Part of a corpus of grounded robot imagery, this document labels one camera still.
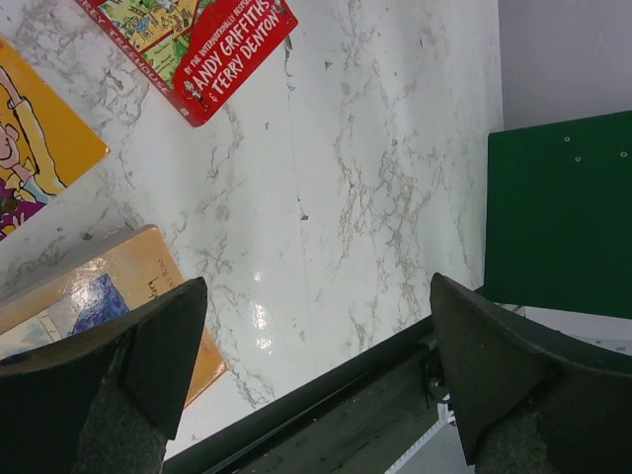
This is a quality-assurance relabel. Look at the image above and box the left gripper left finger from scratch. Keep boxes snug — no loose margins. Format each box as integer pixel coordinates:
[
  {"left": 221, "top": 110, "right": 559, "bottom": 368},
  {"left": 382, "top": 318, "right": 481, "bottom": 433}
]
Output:
[{"left": 1, "top": 277, "right": 207, "bottom": 473}]

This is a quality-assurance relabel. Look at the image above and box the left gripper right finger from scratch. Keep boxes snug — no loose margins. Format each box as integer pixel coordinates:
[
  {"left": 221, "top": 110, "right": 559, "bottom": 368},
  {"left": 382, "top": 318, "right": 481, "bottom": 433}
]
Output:
[{"left": 430, "top": 274, "right": 631, "bottom": 473}]

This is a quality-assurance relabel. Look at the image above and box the orange Charlie book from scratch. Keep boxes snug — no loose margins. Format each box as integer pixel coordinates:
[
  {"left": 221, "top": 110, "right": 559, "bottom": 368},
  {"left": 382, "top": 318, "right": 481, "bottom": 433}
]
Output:
[{"left": 0, "top": 224, "right": 228, "bottom": 410}]

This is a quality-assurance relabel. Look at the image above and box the green lever arch file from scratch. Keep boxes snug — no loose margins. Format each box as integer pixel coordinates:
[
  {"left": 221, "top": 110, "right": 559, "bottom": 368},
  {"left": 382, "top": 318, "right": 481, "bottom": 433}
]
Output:
[{"left": 483, "top": 112, "right": 631, "bottom": 319}]

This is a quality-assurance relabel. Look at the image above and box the Roald Dahl yellow purple book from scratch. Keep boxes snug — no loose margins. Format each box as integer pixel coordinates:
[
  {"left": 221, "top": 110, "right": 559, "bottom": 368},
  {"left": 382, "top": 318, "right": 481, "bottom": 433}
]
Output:
[{"left": 1, "top": 40, "right": 110, "bottom": 238}]

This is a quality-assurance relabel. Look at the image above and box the red Treehouse book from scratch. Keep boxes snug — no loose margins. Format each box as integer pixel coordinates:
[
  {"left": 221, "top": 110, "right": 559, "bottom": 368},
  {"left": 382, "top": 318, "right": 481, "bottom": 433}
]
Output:
[{"left": 79, "top": 0, "right": 298, "bottom": 127}]

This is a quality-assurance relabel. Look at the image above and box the white slotted cable duct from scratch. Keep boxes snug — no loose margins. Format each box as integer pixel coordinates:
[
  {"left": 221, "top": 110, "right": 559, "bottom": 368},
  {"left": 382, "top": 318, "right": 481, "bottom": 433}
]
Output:
[{"left": 385, "top": 395, "right": 455, "bottom": 474}]

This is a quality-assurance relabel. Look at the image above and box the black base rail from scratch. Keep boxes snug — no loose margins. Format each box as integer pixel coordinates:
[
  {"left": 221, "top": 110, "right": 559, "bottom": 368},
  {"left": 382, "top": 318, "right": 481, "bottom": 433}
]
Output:
[{"left": 163, "top": 316, "right": 445, "bottom": 473}]

